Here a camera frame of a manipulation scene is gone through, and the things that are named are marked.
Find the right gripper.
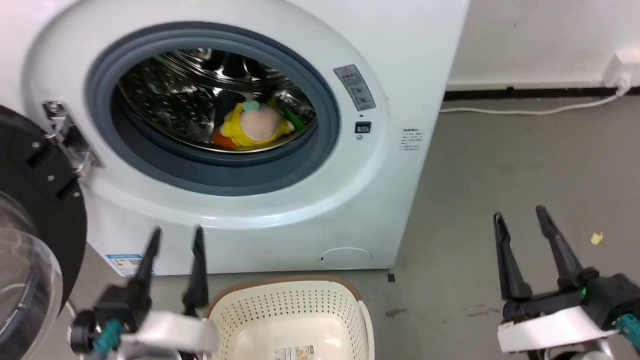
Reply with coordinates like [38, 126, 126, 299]
[493, 205, 640, 354]

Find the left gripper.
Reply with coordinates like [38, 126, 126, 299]
[94, 225, 219, 359]

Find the cream perforated laundry basket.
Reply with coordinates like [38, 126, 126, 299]
[203, 274, 376, 360]

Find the orange plush piece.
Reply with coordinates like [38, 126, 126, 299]
[210, 130, 239, 149]

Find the basket product label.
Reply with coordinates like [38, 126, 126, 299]
[273, 344, 315, 360]

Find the yellow plush doll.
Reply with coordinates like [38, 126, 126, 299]
[219, 99, 296, 149]

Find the green plush piece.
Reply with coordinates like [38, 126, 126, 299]
[284, 107, 307, 133]

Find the white front-load washing machine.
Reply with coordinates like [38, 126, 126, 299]
[0, 0, 471, 277]

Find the blue energy label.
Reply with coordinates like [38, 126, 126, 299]
[105, 253, 157, 277]

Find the black glass washer door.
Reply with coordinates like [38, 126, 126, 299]
[0, 105, 89, 360]

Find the black baseboard strip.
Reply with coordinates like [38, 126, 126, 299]
[443, 86, 640, 102]

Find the metal door hinge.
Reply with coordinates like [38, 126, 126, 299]
[42, 100, 102, 179]

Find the small printed text sticker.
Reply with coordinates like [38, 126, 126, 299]
[399, 127, 426, 152]

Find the round filter cover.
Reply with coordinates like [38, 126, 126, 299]
[318, 247, 374, 266]

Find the steel washer drum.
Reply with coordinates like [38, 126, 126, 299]
[117, 47, 319, 154]

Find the grey rubber door gasket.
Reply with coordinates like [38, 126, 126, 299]
[84, 22, 342, 197]

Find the grey warning sticker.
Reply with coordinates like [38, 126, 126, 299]
[333, 63, 377, 112]

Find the teal cable connector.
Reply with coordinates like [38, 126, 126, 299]
[92, 319, 124, 354]
[616, 314, 640, 348]

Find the white power cable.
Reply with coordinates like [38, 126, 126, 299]
[439, 84, 633, 117]

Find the white wall socket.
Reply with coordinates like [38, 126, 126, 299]
[602, 49, 640, 89]

